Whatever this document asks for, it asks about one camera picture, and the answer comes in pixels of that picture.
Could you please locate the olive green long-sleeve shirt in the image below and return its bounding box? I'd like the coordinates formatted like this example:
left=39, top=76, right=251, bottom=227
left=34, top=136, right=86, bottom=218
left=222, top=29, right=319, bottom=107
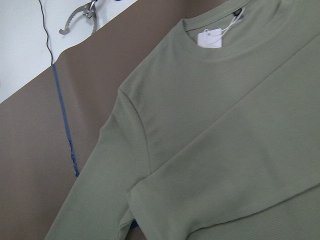
left=46, top=0, right=320, bottom=240

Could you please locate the white paper price tag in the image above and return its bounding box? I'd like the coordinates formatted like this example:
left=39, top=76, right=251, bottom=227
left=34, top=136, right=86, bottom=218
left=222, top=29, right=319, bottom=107
left=197, top=28, right=223, bottom=49

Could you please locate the metal reacher grabber tool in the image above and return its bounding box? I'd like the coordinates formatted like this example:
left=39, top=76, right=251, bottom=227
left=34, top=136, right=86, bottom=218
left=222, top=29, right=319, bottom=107
left=58, top=0, right=98, bottom=35

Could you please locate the black cable on desk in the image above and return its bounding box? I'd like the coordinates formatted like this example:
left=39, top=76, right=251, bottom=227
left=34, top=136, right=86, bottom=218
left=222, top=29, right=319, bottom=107
left=37, top=0, right=55, bottom=66

